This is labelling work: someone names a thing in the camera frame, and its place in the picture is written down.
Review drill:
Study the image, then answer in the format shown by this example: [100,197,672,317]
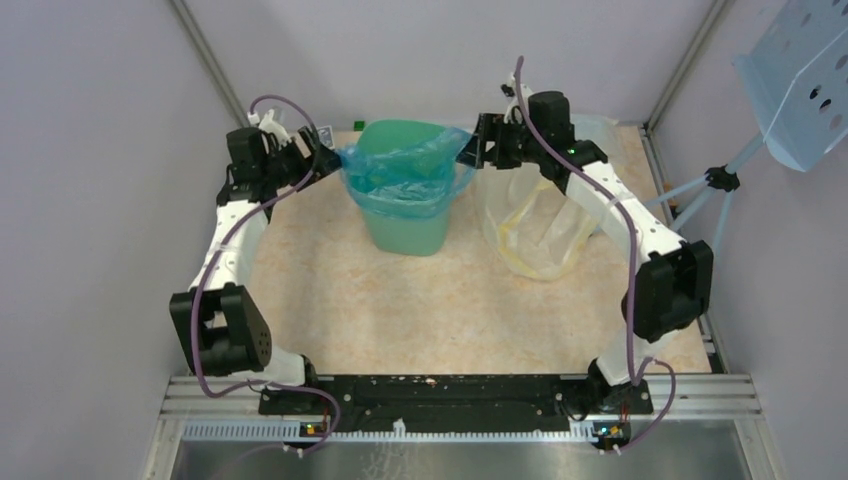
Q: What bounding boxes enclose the clear yellow-edged plastic bag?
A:
[473,132,597,281]

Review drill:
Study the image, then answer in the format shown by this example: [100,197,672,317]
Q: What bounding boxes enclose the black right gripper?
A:
[455,114,545,171]

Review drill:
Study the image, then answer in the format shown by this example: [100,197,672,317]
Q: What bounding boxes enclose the light blue tripod stand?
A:
[645,133,765,254]

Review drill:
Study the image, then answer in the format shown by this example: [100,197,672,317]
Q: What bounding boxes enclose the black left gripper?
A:
[261,126,347,192]

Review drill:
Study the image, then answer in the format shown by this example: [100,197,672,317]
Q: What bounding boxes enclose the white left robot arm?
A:
[169,127,341,414]

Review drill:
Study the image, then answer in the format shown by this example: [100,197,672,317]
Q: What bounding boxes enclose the green plastic trash bin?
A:
[339,119,473,257]

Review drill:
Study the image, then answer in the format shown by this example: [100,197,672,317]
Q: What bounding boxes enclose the aluminium frame rail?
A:
[666,374,762,421]

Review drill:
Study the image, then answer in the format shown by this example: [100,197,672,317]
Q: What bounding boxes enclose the light blue perforated lamp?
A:
[733,0,847,172]

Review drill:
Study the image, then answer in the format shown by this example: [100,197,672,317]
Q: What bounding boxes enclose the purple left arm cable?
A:
[190,94,342,458]

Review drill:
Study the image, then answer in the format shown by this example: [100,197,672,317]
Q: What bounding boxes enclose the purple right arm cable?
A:
[513,55,678,455]

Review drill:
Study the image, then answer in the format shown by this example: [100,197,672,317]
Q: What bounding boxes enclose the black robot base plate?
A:
[258,374,654,434]

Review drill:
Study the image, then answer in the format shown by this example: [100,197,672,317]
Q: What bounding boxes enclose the blue plastic trash bag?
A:
[337,119,475,219]

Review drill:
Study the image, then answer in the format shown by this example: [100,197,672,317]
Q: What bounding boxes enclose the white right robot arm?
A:
[457,91,714,412]

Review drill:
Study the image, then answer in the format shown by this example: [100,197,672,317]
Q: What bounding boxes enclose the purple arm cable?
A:
[190,94,342,458]
[513,55,678,455]

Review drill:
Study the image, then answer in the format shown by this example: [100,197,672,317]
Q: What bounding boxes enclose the white cable duct strip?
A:
[182,420,597,443]

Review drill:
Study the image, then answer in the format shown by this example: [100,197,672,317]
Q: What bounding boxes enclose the playing card deck box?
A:
[317,125,335,150]

